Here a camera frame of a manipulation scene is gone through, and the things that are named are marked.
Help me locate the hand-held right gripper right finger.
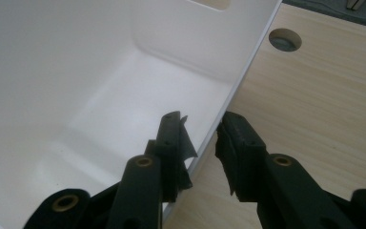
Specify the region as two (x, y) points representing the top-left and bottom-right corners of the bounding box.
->
(214, 110), (357, 229)

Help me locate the white plastic bin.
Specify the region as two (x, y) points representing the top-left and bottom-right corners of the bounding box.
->
(0, 0), (283, 229)

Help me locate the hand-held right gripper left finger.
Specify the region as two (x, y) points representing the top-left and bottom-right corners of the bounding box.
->
(106, 110), (199, 229)

